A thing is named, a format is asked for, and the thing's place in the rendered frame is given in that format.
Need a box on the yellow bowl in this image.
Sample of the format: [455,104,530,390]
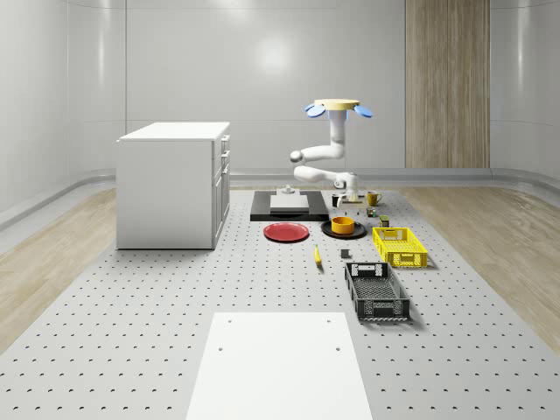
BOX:
[331,215,355,235]

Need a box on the black plate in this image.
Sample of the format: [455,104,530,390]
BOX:
[320,219,368,241]

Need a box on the red plate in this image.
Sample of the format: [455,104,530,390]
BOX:
[262,221,311,243]

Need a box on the yellow basket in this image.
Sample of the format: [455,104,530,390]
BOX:
[371,226,430,269]

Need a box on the black stove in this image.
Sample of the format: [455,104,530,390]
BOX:
[249,184,330,222]

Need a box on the dark grey basket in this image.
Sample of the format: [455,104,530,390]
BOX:
[343,261,413,323]

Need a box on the white cabinet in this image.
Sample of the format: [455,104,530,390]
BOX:
[116,121,232,251]

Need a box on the white board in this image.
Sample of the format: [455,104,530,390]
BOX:
[185,311,375,420]

